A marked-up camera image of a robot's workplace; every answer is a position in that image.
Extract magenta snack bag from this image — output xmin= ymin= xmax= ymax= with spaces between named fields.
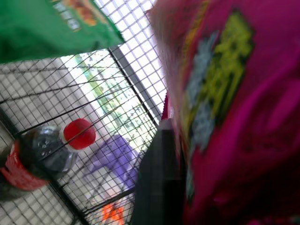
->
xmin=148 ymin=0 xmax=300 ymax=225

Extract orange object behind mesh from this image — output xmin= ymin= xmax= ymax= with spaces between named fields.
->
xmin=102 ymin=202 xmax=126 ymax=225

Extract purple object behind mesh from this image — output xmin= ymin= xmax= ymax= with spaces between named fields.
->
xmin=83 ymin=135 xmax=145 ymax=189

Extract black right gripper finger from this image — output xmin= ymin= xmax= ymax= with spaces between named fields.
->
xmin=131 ymin=120 xmax=188 ymax=225

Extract cola bottle with red cap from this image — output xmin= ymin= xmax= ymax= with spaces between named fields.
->
xmin=0 ymin=118 xmax=97 ymax=202

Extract black wire mesh rack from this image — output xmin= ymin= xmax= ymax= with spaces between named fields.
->
xmin=0 ymin=0 xmax=168 ymax=225

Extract green snack bag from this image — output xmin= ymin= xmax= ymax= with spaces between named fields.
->
xmin=0 ymin=0 xmax=125 ymax=63

